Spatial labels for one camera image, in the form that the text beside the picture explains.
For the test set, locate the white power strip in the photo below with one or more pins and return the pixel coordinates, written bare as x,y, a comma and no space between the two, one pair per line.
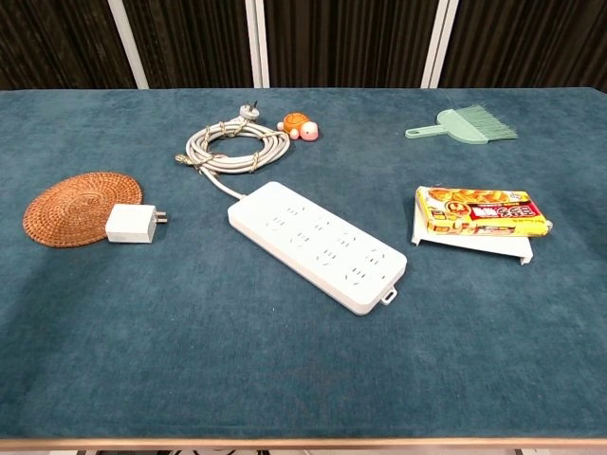
332,246

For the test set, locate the white cube charger adapter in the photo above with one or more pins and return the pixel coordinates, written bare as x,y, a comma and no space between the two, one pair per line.
130,223

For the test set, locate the orange turtle toy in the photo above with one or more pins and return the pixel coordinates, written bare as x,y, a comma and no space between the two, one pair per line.
296,123

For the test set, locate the teal velvet table cloth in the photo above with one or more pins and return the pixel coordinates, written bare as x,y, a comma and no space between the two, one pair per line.
189,355

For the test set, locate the yellow curry box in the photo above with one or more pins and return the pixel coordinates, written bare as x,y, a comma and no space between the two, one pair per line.
483,211

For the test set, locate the small green dustpan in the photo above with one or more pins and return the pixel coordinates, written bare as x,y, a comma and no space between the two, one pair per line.
453,124

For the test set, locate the small green brush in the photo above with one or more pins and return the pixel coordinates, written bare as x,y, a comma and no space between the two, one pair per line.
493,124

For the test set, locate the round woven rattan coaster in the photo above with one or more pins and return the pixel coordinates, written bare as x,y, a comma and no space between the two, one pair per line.
66,208

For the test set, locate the white frame post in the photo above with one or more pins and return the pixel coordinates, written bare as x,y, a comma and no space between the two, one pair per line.
257,42
129,42
438,42

